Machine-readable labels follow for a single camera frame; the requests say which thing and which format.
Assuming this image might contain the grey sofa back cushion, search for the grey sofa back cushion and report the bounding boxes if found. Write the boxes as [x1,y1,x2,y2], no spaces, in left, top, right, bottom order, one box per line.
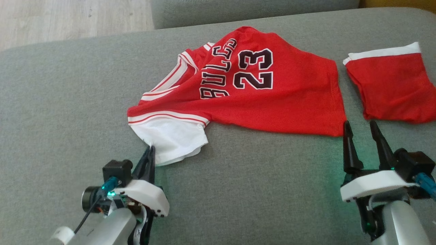
[150,0,361,31]

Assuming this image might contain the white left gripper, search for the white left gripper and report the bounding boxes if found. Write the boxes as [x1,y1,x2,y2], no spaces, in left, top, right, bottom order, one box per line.
[113,145,170,245]

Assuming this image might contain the red basketball jersey with number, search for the red basketball jersey with number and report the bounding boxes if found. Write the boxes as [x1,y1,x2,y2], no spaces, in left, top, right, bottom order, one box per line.
[127,26,347,167]

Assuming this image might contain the red shorts with white trim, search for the red shorts with white trim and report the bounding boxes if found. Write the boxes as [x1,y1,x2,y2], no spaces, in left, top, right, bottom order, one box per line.
[342,42,436,124]

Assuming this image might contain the black cable with teal plug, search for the black cable with teal plug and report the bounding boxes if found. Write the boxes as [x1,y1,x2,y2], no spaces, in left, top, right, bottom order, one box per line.
[413,172,436,200]
[73,176,119,236]

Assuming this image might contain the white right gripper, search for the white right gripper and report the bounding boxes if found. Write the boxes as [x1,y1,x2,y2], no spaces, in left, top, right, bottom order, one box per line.
[340,120,419,241]

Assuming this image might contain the grey sofa seat cushion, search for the grey sofa seat cushion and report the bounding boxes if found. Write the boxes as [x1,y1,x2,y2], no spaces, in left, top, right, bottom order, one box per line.
[0,7,436,245]

